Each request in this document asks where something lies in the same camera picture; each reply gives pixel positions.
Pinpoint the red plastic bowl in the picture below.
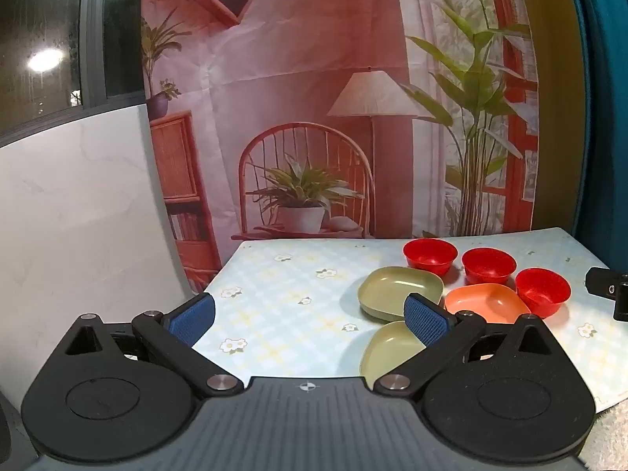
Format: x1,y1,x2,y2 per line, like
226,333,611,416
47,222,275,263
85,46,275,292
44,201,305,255
403,238,459,278
515,268,572,319
462,248,518,286

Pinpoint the green square plate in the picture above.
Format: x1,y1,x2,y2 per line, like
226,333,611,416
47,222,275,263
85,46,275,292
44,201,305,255
357,266,445,325
359,320,427,378

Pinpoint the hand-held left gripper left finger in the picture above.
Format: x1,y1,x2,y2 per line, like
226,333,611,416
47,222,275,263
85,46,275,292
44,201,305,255
48,293,245,399

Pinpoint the orange square plate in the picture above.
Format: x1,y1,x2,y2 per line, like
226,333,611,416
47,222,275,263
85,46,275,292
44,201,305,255
444,283,532,325

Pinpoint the teal curtain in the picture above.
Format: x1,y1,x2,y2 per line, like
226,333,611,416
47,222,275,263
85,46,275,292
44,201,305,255
562,0,628,268

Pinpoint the floral checked tablecloth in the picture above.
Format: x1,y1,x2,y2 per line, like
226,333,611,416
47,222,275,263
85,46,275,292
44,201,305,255
191,227,628,413

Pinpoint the printed room scene backdrop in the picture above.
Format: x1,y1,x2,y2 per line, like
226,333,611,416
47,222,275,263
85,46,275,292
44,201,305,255
141,0,540,292

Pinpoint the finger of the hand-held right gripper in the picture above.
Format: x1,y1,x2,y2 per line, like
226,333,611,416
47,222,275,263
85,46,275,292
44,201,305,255
585,267,628,322

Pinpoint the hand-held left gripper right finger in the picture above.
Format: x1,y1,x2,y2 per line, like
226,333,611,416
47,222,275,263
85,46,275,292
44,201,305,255
374,293,572,398

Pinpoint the white marble panel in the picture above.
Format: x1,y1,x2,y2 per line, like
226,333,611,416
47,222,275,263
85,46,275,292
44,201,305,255
0,104,223,413

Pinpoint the dark glass window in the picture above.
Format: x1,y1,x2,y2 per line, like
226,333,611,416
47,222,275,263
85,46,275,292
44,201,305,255
0,0,148,134

